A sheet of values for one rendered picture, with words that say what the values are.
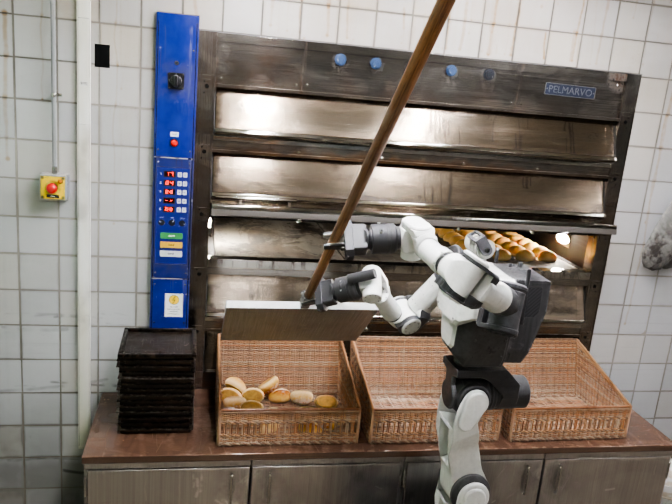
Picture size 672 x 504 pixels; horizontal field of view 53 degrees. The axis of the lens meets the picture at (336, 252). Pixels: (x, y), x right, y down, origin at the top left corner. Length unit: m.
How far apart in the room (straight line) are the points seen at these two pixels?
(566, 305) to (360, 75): 1.48
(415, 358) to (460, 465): 0.85
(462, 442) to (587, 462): 0.90
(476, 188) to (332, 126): 0.71
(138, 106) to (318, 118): 0.72
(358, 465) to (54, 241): 1.51
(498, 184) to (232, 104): 1.22
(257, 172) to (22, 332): 1.18
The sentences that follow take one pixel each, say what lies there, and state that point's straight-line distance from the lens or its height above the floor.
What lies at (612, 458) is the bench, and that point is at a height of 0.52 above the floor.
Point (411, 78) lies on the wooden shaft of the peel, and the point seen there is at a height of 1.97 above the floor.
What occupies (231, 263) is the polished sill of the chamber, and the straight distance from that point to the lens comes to 2.94.
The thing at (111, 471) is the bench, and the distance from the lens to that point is 2.71.
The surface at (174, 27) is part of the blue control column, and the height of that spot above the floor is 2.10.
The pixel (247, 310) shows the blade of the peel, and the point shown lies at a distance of 2.42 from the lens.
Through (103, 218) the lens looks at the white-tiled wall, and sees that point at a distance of 2.92.
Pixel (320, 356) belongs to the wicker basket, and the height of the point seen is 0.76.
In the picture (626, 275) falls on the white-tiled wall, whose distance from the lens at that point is 3.57.
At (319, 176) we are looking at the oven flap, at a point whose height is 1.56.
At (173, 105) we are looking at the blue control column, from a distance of 2.80.
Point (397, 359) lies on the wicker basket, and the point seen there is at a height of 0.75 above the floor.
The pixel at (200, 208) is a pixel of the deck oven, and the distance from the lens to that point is 2.88.
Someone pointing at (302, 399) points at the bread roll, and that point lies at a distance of 2.98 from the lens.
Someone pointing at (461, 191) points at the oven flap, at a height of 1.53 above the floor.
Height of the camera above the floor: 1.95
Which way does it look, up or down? 14 degrees down
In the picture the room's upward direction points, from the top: 5 degrees clockwise
